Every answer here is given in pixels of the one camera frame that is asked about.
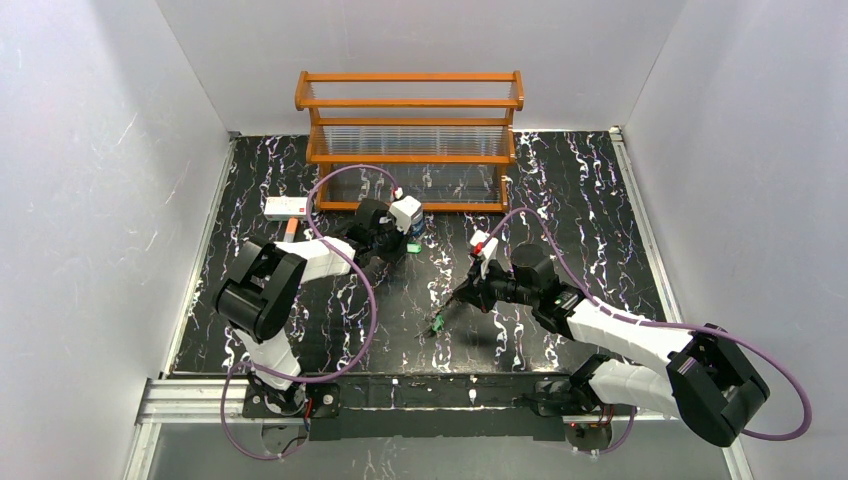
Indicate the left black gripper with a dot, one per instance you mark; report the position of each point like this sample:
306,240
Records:
399,240

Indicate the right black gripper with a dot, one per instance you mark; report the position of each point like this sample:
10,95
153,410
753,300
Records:
474,292

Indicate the large silver carabiner keyring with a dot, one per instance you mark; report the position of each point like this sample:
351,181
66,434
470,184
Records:
425,331

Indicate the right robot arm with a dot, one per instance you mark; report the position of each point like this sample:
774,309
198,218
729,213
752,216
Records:
701,378

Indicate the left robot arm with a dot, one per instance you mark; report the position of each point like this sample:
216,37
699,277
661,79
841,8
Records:
258,291

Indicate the blue round jar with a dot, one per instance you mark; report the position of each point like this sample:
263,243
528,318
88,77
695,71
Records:
416,225

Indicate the orange white tube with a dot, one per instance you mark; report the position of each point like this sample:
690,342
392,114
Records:
292,225

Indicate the white red small box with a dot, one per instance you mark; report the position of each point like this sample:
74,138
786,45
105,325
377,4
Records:
281,208

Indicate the orange wooden shelf rack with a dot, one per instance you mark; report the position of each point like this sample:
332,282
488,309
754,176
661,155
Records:
442,119

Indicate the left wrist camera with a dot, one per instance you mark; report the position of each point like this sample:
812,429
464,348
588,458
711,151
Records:
402,208

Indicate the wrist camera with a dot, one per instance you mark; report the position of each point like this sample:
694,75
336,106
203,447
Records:
483,250
402,208

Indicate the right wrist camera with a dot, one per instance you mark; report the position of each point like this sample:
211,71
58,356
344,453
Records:
483,250

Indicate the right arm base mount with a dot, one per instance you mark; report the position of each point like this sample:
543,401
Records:
547,401

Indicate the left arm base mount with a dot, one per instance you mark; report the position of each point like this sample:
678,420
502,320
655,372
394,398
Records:
311,401

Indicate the aluminium frame rail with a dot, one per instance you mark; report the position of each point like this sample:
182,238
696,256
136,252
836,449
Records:
208,398

